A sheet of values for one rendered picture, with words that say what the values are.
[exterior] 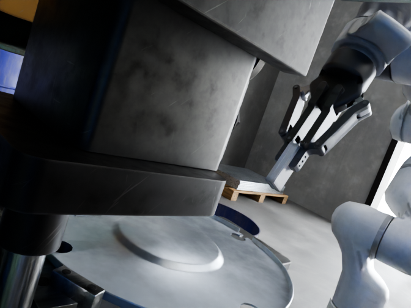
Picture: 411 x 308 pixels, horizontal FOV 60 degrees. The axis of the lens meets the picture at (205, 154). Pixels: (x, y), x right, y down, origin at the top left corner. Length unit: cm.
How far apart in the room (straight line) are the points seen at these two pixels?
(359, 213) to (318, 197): 436
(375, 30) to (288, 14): 30
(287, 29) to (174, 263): 23
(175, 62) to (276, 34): 8
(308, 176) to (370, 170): 86
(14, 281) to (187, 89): 16
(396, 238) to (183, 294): 64
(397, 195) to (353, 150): 417
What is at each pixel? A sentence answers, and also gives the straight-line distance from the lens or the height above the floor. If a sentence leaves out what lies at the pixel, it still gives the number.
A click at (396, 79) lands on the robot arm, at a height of 109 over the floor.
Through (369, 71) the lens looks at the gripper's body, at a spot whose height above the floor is 106.
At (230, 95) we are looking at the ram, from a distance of 29.
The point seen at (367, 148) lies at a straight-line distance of 508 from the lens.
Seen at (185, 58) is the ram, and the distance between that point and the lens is 25.
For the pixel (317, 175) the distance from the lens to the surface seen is 529.
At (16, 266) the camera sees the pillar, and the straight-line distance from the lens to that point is 23.
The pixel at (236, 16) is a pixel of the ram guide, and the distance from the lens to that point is 24.
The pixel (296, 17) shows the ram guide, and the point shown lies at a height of 102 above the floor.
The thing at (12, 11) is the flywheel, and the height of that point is 98.
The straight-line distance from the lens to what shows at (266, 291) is 39.
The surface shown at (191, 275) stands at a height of 78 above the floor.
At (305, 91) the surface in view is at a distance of 60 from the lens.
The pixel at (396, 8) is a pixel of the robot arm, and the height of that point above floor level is 117.
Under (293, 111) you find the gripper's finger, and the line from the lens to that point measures 57.
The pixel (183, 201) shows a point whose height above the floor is 87.
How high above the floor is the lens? 94
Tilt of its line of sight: 8 degrees down
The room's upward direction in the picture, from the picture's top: 19 degrees clockwise
